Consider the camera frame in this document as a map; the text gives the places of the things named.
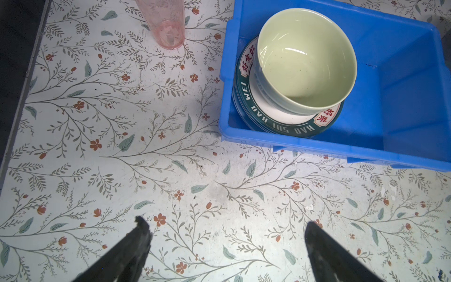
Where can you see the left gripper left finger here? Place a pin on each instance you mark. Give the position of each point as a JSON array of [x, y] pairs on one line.
[[125, 261]]

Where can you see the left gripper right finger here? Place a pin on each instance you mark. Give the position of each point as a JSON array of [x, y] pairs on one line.
[[330, 262]]

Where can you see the green rimmed white plate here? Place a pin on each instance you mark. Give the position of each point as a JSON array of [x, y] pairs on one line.
[[260, 115]]

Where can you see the light green bowl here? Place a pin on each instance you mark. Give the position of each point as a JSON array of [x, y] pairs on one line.
[[304, 62]]

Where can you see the pink plastic cup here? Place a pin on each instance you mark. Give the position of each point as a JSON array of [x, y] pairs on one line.
[[166, 21]]

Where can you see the blue plastic bin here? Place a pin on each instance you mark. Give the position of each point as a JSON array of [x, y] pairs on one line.
[[399, 112]]

